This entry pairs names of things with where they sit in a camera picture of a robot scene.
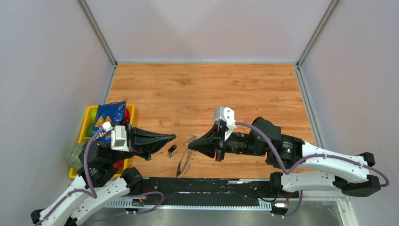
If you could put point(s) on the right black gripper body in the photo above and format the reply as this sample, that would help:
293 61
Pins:
220 147

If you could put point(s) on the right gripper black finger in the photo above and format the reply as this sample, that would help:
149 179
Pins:
206 141
207 150

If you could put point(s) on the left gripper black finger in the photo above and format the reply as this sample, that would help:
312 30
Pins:
149 134
148 146

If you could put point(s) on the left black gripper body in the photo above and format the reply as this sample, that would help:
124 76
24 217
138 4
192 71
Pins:
132 147

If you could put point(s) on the large metal keyring with clips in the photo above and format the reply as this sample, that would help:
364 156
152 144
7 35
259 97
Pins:
185 161

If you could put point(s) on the key with black tag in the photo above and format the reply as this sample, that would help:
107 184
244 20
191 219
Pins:
172 151

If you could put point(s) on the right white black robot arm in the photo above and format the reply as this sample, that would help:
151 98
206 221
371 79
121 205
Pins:
300 165

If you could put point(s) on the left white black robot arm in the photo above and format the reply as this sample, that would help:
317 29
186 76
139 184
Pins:
94 186

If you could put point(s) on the blue chips bag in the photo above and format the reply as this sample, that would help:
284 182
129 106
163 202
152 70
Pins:
115 113

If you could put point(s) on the green apple lower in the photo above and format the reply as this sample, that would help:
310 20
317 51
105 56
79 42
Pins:
89 132

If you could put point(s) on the green apple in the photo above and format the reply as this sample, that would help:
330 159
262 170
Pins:
89 132
92 114

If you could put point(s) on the green apple upper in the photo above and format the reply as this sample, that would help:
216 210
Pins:
92 114

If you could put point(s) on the green netted melon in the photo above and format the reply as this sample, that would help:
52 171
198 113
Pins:
73 156

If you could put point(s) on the yellow plastic tray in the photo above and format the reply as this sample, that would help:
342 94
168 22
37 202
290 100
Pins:
82 137

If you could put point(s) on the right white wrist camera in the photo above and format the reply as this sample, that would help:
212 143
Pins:
225 117

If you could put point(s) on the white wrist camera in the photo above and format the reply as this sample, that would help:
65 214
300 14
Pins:
116 136
225 117

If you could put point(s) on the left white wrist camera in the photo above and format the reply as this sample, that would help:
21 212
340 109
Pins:
116 136

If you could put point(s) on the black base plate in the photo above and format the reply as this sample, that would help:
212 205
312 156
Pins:
207 191

